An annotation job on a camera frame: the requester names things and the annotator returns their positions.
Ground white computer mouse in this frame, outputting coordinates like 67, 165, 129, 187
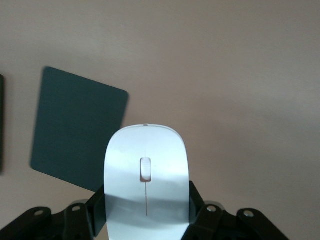
103, 123, 191, 240

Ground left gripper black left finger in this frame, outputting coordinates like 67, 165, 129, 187
0, 185, 111, 240

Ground silver laptop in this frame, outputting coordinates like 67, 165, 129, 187
0, 73, 5, 176

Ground black mouse pad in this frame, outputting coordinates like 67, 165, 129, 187
29, 65, 130, 193

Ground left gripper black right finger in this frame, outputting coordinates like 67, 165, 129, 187
183, 181, 290, 240

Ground brown table cover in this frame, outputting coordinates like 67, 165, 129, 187
0, 0, 320, 240

